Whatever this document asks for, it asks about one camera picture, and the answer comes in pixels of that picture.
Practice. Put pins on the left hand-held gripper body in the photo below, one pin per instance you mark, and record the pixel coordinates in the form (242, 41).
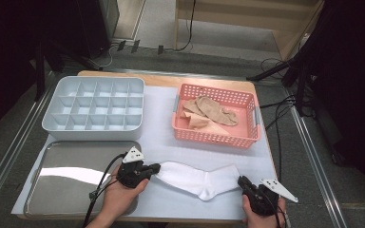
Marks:
(133, 174)

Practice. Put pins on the wooden shelf unit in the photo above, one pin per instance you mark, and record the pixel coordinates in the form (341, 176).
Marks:
(250, 15)

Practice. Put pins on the dark cabinet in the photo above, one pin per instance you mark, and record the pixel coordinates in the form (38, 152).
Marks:
(107, 19)

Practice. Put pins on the white table mat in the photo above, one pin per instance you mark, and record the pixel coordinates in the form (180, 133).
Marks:
(161, 104)

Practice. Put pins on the person's left hand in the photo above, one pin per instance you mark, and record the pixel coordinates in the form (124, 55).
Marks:
(120, 199)

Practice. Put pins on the black metal stand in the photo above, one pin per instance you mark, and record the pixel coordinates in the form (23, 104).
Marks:
(301, 91)

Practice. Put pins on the grey translucent box lid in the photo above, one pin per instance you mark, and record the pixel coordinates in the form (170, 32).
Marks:
(69, 152)

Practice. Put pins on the aluminium frame rail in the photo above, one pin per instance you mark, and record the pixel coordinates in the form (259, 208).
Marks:
(30, 122)
(313, 158)

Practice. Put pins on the white sock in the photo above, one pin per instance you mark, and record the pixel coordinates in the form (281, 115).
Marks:
(190, 179)

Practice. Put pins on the black curtain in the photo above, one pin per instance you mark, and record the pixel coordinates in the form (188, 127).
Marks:
(6, 63)
(355, 95)

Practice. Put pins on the person's right hand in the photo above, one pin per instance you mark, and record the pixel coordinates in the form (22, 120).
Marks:
(263, 221)

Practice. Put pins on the white compartment storage box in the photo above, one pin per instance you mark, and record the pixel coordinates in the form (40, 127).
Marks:
(95, 135)

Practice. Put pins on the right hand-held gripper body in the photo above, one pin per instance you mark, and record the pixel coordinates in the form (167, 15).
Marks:
(263, 199)

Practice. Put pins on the pink plastic basket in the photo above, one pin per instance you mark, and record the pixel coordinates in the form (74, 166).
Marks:
(209, 141)

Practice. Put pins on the small black floor bracket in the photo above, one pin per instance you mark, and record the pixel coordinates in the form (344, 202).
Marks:
(135, 46)
(121, 45)
(160, 49)

